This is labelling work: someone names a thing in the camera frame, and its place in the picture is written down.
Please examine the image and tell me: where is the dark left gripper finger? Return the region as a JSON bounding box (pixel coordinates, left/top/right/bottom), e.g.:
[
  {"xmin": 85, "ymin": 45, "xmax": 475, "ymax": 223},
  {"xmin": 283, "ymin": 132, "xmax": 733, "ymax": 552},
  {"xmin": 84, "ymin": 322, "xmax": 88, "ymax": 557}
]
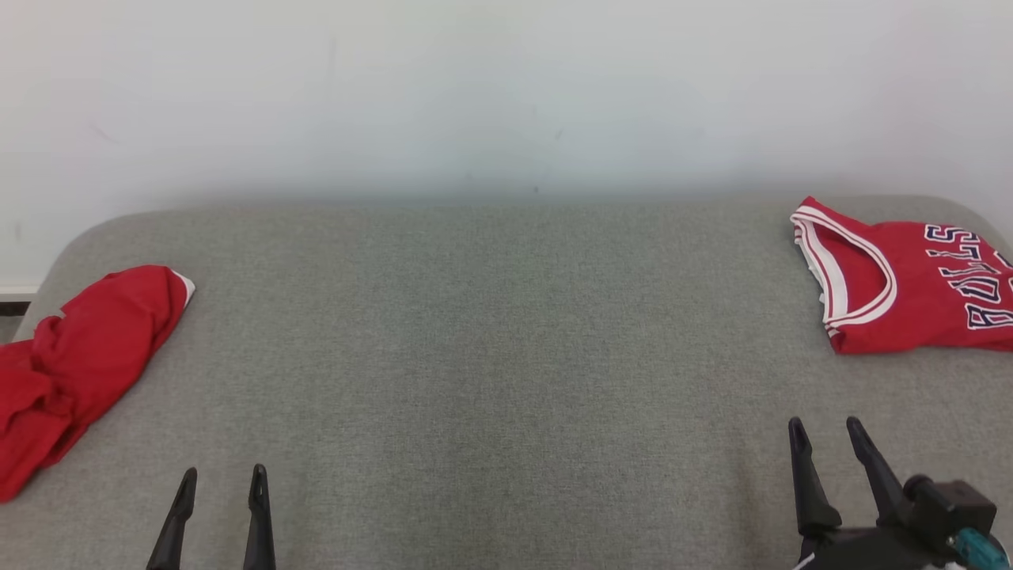
[
  {"xmin": 242, "ymin": 464, "xmax": 277, "ymax": 570},
  {"xmin": 146, "ymin": 466, "xmax": 199, "ymax": 570}
]

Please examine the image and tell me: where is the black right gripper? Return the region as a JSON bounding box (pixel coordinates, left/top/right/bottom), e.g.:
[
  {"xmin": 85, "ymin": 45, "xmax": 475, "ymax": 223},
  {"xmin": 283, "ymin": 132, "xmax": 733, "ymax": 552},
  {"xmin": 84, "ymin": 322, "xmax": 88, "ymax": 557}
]
[{"xmin": 787, "ymin": 416, "xmax": 1011, "ymax": 570}]

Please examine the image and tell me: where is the red white printed basketball jersey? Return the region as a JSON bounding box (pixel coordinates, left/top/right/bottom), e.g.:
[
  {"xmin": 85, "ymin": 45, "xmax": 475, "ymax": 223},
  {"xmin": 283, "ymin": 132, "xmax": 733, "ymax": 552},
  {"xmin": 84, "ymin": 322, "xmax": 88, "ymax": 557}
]
[{"xmin": 789, "ymin": 196, "xmax": 1013, "ymax": 355}]

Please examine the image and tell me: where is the plain red white-trimmed garment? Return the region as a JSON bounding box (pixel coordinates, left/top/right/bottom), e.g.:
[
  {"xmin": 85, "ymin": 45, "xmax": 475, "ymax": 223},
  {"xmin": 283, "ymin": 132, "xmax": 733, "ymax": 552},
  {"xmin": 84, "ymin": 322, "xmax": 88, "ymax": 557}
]
[{"xmin": 0, "ymin": 264, "xmax": 196, "ymax": 504}]

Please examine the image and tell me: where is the teal right gripper cable connector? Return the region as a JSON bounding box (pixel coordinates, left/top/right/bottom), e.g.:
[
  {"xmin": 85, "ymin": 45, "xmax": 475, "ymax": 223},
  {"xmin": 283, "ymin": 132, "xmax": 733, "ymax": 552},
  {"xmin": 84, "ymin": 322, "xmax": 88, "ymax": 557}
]
[{"xmin": 954, "ymin": 528, "xmax": 1011, "ymax": 570}]

